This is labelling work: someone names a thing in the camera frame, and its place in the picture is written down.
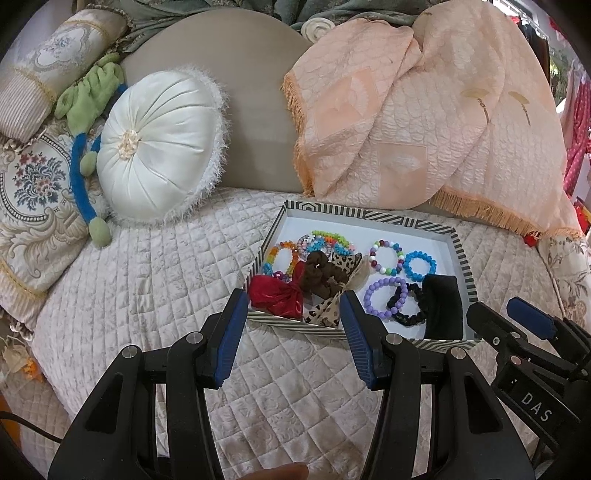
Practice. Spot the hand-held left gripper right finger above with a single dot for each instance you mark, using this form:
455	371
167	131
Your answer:
360	341

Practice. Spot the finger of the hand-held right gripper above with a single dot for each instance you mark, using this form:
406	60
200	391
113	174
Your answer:
531	318
498	339

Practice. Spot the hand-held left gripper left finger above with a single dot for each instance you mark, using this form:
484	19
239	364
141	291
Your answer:
230	334

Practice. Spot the leopard print bow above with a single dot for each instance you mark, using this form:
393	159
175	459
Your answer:
323	314

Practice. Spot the brown scrunchie with dotted bow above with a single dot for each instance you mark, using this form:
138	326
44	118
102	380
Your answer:
323	277

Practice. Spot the striped shallow box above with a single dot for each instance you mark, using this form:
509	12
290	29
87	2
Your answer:
360	226

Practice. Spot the person's left hand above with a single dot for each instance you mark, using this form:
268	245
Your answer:
277	473

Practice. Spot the red shiny bow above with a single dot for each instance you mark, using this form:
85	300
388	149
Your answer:
277	295

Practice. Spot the black velvet pad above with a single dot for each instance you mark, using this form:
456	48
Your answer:
443	304

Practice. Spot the floral beige pillow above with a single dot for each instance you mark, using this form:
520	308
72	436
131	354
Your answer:
568	263

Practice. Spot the small red object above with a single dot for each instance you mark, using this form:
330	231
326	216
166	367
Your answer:
532	239

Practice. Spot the quilted beige bedspread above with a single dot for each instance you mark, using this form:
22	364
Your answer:
161	277

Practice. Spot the pink hanging clothes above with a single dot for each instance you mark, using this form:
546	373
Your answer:
579	138

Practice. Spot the round white pillow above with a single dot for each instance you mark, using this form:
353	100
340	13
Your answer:
157	147

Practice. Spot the floral embroidered cushion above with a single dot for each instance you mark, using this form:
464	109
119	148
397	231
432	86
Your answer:
37	207

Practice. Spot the peach fringed blanket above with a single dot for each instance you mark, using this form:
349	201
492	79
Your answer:
415	115

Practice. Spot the green and blue plush toy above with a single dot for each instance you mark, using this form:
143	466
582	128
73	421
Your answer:
92	87

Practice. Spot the white round ornament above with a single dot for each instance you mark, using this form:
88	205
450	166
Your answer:
316	30

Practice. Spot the embroidered bolster pillow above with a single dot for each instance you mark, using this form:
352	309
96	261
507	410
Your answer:
55	50

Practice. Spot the green patterned drape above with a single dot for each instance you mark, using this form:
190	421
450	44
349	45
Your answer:
360	7

